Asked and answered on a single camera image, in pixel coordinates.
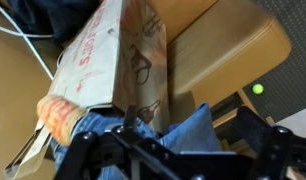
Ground green tennis ball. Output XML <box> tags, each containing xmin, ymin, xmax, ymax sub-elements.
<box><xmin>251</xmin><ymin>83</ymin><xmax>265</xmax><ymax>95</ymax></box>

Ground blue denim jeans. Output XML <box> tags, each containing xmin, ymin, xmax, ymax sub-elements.
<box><xmin>36</xmin><ymin>94</ymin><xmax>224</xmax><ymax>180</ymax></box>

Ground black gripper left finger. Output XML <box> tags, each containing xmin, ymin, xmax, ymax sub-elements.
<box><xmin>54</xmin><ymin>104</ymin><xmax>151</xmax><ymax>180</ymax></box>

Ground tan leather couch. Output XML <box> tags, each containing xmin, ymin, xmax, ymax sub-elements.
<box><xmin>0</xmin><ymin>0</ymin><xmax>293</xmax><ymax>180</ymax></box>

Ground white charging cable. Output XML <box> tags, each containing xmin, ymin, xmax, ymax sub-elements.
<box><xmin>0</xmin><ymin>1</ymin><xmax>56</xmax><ymax>81</ymax></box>

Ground brown printed paper bag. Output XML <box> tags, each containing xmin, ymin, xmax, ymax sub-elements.
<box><xmin>2</xmin><ymin>0</ymin><xmax>171</xmax><ymax>180</ymax></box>

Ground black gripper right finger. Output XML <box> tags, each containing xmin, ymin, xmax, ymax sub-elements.
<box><xmin>234</xmin><ymin>105</ymin><xmax>306</xmax><ymax>180</ymax></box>

